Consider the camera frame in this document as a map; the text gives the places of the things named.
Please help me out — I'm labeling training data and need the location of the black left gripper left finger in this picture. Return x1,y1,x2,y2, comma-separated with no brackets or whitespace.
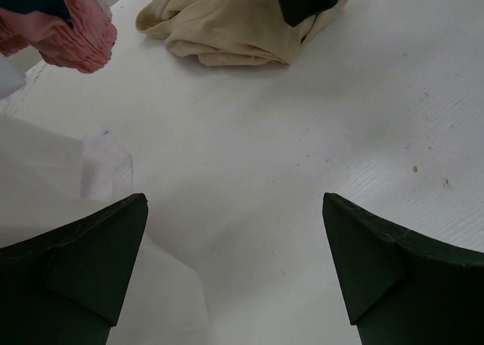
1,194,148,344

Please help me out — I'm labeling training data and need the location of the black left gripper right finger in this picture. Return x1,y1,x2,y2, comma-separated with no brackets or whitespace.
322,193,483,345

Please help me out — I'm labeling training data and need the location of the beige t shirt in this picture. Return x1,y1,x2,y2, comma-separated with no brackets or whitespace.
135,0,348,67

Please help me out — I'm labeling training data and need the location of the white garment on hanger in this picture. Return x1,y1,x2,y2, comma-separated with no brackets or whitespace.
1,113,208,344

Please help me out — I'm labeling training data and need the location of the pink patterned shirt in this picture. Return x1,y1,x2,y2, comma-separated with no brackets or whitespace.
1,0,117,73

